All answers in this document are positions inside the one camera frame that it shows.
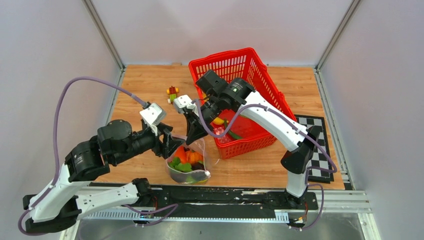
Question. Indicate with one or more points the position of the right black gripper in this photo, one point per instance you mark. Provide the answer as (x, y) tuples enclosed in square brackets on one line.
[(196, 129)]

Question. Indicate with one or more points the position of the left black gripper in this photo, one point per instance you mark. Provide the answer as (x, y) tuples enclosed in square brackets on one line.
[(163, 148)]

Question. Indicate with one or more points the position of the orange toy pumpkin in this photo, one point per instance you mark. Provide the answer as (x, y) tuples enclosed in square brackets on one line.
[(193, 157)]

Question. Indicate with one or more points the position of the dark purple toy plum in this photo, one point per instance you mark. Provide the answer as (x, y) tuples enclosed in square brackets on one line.
[(198, 166)]

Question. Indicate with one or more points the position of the clear zip top bag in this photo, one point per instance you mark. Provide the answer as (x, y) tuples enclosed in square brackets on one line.
[(195, 177)]

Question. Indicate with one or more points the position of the red plastic shopping basket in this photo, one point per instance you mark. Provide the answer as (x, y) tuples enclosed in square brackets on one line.
[(228, 78)]

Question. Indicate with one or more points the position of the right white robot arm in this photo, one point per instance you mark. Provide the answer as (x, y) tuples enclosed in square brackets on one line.
[(300, 142)]

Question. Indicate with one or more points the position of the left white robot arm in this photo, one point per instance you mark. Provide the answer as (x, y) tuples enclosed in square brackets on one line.
[(60, 206)]

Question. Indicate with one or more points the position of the single yellow toy banana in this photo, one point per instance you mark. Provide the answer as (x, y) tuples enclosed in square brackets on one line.
[(219, 121)]

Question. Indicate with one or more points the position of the colourful toy block car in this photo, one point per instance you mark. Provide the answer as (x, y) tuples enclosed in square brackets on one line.
[(172, 93)]

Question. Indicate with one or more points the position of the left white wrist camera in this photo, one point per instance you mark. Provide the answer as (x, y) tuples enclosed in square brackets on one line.
[(151, 117)]

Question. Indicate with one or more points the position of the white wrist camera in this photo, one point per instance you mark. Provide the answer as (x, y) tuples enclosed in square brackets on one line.
[(184, 105), (151, 117)]

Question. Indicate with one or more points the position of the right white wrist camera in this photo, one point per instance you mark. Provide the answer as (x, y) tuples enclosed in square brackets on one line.
[(184, 105)]

